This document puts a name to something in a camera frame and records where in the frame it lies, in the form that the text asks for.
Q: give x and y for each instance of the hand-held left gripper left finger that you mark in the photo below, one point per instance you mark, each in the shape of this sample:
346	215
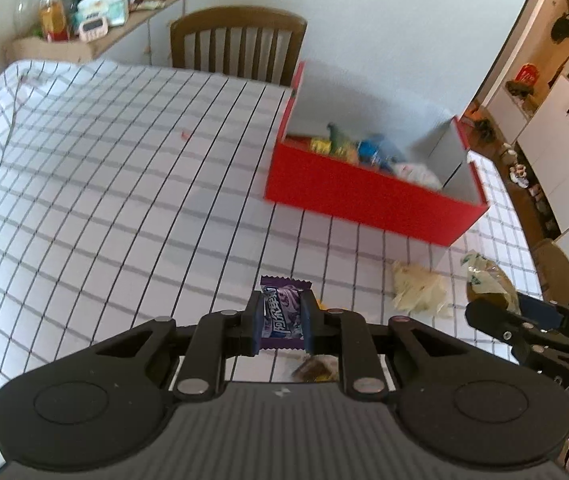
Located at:
254	321

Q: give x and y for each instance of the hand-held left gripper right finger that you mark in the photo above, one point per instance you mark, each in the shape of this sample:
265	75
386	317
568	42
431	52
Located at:
308	322

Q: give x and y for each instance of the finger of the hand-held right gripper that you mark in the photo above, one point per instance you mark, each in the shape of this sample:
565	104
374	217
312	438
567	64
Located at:
489	319
539	310

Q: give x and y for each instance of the purple candy packet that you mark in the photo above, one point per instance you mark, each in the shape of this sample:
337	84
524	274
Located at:
282	310

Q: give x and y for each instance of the clear pastry packet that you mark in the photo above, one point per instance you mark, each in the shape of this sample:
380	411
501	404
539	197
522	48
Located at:
487	280

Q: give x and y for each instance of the red cardboard box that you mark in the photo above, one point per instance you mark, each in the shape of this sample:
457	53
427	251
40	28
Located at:
364	200

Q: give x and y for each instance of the white snack packet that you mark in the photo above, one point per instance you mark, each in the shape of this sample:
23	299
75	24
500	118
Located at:
417	172

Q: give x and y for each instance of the yellow snack packet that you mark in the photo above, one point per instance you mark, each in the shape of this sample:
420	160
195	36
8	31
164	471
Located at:
320	146

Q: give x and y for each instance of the blue snack packet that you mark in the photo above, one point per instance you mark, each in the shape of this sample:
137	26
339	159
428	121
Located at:
372	152

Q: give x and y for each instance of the green biscuit packet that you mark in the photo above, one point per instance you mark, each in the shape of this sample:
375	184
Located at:
337	134

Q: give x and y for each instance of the wooden chair with curved back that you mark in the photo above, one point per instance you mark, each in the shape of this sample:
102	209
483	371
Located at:
559	270

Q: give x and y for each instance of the dark red snack packet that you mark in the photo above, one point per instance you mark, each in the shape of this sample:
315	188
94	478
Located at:
317	367

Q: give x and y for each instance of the pale packet with green leaves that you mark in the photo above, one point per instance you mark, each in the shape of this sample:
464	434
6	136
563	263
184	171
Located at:
420	290

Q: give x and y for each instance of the pair of white shoes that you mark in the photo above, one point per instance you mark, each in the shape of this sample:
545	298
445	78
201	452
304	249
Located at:
518	174

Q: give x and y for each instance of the white lower cabinet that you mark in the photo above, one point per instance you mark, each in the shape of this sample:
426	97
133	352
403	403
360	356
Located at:
564	150

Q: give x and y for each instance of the checkered tablecloth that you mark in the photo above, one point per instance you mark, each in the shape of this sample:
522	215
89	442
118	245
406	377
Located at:
114	200

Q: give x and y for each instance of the pair of brown shoes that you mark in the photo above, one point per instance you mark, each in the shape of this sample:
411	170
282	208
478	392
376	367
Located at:
484	122

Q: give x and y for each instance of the red ornament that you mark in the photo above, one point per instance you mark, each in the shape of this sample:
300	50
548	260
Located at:
528	74

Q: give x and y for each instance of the black hat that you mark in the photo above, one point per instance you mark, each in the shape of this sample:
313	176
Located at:
567	26

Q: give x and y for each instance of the wooden slat-back chair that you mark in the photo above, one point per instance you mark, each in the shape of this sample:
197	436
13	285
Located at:
237	25

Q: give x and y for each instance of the wooden side shelf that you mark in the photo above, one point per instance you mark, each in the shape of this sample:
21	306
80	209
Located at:
114	35

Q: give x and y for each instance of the white kitchen timer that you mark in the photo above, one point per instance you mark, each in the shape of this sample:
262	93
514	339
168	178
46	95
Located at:
93	29

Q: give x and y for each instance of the tissue pack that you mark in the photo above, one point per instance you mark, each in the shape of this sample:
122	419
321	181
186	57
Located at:
102	10

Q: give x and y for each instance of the orange drink bottle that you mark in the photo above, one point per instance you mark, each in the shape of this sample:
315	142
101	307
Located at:
53	17

